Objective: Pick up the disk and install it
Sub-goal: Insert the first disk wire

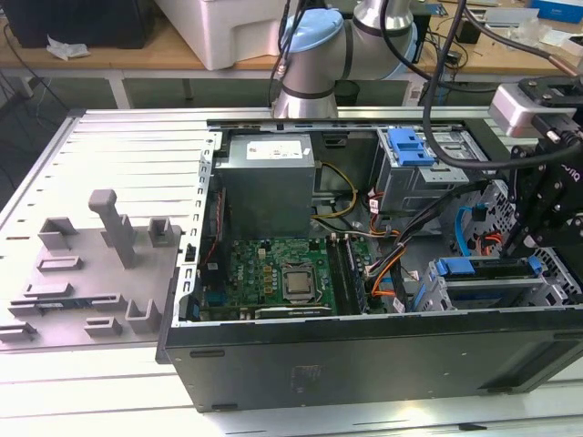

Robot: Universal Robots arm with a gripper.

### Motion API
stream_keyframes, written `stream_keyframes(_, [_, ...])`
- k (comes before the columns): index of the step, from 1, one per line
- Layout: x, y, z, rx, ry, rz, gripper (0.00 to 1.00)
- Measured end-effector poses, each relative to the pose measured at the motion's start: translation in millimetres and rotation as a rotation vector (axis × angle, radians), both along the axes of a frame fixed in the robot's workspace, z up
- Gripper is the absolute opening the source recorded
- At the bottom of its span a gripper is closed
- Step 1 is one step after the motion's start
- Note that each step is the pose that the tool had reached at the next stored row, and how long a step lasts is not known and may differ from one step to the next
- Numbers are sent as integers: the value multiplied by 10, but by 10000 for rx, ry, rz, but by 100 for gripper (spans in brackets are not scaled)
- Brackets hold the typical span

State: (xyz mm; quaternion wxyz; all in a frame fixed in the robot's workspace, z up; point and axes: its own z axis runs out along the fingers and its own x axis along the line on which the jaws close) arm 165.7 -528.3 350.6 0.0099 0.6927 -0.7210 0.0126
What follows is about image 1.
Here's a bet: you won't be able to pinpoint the black sleeved cable bundle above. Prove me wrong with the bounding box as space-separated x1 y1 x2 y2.
363 179 496 279

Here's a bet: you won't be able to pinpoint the white foam box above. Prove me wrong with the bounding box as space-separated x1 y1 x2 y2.
157 0 292 72

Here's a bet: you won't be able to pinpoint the black bin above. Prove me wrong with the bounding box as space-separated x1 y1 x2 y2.
335 81 361 108

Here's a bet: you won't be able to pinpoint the RAM stick with white label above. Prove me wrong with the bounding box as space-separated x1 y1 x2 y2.
12 298 95 315

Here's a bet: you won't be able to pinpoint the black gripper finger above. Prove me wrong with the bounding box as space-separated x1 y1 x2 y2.
502 143 547 256

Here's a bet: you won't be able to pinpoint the crumpled white paper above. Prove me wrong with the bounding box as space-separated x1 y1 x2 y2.
45 36 91 63

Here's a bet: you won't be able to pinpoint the black computer tower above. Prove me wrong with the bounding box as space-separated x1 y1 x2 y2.
411 13 433 65

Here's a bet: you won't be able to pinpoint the small black box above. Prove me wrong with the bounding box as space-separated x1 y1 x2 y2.
456 17 484 46

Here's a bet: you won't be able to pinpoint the orange data wire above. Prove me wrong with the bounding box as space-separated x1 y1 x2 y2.
369 268 397 301

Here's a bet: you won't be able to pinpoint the grey parts rack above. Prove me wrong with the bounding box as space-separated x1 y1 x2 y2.
0 188 186 351

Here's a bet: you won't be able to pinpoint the orange red power wire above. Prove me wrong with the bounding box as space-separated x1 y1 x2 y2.
476 230 505 255

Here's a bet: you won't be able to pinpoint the green motherboard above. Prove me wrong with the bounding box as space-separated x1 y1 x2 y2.
198 234 379 320

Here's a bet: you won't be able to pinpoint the yellow black wires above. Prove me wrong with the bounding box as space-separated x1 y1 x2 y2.
312 161 359 224

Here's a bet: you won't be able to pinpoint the multicolour power wires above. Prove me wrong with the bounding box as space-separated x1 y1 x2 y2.
312 218 404 279

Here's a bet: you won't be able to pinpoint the black case fan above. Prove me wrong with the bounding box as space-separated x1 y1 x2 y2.
199 181 231 292

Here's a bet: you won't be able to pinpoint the CPU socket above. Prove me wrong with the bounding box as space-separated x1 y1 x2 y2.
280 262 322 304

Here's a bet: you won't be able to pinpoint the cable with metal plug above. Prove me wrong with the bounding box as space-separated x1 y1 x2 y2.
271 0 302 106

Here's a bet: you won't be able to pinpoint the blue drive cage latch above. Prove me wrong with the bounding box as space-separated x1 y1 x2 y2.
385 128 438 168

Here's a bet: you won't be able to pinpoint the clear plastic bag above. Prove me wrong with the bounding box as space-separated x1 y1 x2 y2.
509 20 552 46

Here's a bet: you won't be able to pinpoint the flat grey box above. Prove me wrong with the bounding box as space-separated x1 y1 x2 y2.
485 6 541 26

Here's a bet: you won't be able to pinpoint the black PC case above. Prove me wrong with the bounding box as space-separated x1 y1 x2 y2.
155 117 583 413

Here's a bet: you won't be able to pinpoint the large black box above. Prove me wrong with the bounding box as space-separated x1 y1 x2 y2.
0 0 156 50

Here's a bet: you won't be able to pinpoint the grey power supply unit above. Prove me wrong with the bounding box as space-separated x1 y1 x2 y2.
213 134 318 240

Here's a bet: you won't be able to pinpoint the black RAM slot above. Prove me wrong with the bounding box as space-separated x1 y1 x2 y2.
325 234 347 315

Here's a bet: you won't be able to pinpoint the wooden desk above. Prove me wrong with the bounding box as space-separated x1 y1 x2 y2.
0 0 583 109

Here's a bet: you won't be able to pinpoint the silver CPU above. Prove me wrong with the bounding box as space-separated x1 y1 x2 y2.
284 271 315 293

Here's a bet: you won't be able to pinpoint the blue cardboard box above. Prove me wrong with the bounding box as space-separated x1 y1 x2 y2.
530 0 583 24

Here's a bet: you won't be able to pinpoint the RAM stick with black chips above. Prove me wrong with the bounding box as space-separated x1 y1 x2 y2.
344 234 368 315

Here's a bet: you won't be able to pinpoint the metal optical drive cage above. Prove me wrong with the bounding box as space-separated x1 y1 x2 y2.
371 127 496 215

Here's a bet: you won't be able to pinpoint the thick black camera cable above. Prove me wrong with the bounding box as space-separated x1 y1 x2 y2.
422 0 547 178

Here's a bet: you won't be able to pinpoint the metal disk bay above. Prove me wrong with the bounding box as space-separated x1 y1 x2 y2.
412 179 583 313

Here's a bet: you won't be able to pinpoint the hard disk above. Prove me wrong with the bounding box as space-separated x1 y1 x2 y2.
432 254 546 310

